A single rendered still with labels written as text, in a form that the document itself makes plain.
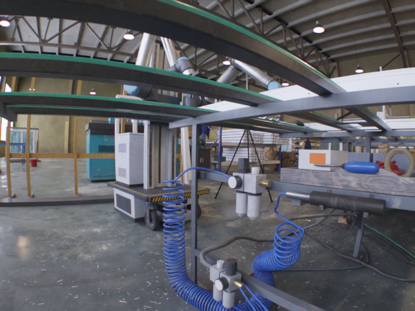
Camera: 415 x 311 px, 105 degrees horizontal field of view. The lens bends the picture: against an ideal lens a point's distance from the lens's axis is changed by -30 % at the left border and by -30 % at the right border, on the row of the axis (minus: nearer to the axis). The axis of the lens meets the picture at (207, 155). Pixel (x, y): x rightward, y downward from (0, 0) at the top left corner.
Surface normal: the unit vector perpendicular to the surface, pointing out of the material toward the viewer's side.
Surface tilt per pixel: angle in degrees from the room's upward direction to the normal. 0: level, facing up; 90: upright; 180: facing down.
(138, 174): 90
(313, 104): 90
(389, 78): 90
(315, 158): 90
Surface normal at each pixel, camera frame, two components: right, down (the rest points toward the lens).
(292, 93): -0.81, 0.00
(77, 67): 0.59, 0.03
